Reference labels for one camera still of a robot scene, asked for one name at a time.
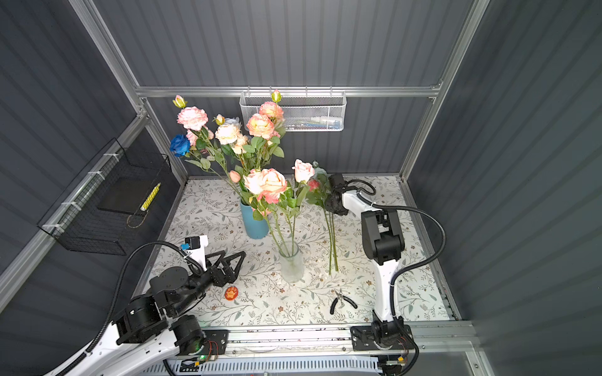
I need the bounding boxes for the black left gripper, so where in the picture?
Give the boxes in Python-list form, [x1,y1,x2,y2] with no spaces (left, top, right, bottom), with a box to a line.
[171,249,244,320]

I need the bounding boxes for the pink rose flower bunch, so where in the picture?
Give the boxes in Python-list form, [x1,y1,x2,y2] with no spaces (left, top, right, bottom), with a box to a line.
[307,161,339,275]

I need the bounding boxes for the teal ceramic vase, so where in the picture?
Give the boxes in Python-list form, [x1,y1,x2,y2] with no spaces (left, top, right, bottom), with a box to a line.
[241,202,269,240]

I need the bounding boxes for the pale pink rose stem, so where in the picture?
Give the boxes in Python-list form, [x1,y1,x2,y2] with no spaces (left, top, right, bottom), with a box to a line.
[285,159,315,256]

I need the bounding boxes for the clear ribbed glass vase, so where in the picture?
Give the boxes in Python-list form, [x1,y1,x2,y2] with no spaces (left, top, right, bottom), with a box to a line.
[280,241,305,284]

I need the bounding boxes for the large pink cream rose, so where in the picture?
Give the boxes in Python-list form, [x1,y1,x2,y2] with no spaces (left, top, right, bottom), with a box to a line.
[243,169,299,257]

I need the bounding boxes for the pink tulip flower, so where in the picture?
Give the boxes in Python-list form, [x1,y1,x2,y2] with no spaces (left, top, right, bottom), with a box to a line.
[228,170,251,205]

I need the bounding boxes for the peach peony flower stem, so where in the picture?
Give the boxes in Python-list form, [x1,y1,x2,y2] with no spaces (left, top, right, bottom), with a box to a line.
[240,90,285,173]

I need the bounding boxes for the blue artificial rose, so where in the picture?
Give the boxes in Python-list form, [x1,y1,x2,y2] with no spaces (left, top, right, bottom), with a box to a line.
[169,135,218,175]

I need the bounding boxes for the large pink peony flower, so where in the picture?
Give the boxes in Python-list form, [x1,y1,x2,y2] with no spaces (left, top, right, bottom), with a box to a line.
[172,94,246,203]

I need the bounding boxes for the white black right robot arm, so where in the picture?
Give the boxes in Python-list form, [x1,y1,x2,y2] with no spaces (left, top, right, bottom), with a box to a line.
[326,174,405,349]

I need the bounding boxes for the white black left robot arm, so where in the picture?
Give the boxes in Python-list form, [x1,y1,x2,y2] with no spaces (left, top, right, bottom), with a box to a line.
[50,252,246,375]

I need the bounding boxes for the red round sticker badge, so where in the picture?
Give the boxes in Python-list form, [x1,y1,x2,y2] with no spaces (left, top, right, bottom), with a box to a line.
[224,286,239,301]

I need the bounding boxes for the floral patterned table mat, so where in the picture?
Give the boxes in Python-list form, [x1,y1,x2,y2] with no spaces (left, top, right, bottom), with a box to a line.
[139,175,455,329]

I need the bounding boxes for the yellow marker pen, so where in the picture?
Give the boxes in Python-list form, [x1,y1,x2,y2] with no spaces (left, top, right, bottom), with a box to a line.
[140,183,161,212]

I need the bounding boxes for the black pad in basket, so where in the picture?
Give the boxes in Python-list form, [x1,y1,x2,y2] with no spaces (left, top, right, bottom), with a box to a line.
[97,177,155,216]

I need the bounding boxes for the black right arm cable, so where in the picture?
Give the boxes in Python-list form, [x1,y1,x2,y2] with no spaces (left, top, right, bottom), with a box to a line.
[345,178,447,325]

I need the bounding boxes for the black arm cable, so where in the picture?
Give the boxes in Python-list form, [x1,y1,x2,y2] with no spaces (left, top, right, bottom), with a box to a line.
[345,178,447,325]
[55,240,203,376]

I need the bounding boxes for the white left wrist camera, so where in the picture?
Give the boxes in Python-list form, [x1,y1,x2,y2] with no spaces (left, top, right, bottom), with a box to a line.
[180,235,209,272]

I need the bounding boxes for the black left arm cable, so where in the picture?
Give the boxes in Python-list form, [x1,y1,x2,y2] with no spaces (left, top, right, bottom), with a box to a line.
[55,240,203,376]

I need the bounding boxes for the black handled pliers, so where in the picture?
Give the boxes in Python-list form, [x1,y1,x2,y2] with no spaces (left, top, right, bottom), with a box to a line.
[329,290,358,315]

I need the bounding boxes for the white wire mesh basket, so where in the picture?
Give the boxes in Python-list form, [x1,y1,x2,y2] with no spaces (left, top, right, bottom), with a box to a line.
[239,91,347,133]

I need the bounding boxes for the black wire wall basket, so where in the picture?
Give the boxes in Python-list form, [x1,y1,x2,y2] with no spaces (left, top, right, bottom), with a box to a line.
[38,142,172,256]

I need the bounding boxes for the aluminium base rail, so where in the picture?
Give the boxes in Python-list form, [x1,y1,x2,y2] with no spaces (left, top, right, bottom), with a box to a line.
[135,320,476,376]

